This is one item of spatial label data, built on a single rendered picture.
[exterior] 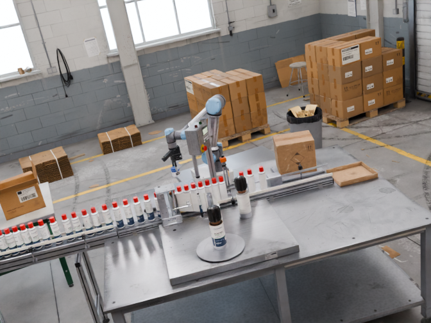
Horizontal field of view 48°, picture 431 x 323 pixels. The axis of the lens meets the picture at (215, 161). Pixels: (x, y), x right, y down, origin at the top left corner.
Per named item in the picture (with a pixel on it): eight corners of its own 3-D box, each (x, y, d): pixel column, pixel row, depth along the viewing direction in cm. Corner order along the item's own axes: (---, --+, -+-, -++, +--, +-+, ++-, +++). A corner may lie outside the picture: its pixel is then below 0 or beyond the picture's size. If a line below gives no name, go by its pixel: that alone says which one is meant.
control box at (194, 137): (189, 155, 348) (184, 130, 341) (199, 146, 362) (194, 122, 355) (201, 155, 344) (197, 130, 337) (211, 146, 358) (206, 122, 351)
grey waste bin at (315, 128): (303, 167, 602) (298, 120, 578) (286, 157, 639) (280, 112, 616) (332, 157, 614) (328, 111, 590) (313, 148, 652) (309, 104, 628)
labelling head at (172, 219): (163, 227, 341) (155, 194, 332) (161, 218, 353) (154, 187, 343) (183, 222, 343) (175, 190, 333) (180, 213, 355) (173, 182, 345)
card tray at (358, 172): (340, 186, 362) (340, 182, 361) (326, 173, 386) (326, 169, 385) (378, 177, 366) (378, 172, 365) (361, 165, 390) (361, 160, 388)
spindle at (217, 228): (215, 252, 300) (206, 211, 289) (211, 245, 308) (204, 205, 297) (229, 248, 301) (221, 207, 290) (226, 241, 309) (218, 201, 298)
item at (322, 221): (104, 314, 275) (103, 311, 274) (105, 202, 413) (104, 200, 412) (441, 223, 301) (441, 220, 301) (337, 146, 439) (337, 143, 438)
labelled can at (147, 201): (148, 222, 352) (142, 197, 344) (147, 218, 357) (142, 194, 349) (155, 220, 353) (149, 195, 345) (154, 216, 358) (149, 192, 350)
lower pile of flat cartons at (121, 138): (103, 155, 767) (100, 142, 759) (99, 145, 815) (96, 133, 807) (143, 144, 783) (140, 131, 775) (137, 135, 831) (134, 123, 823)
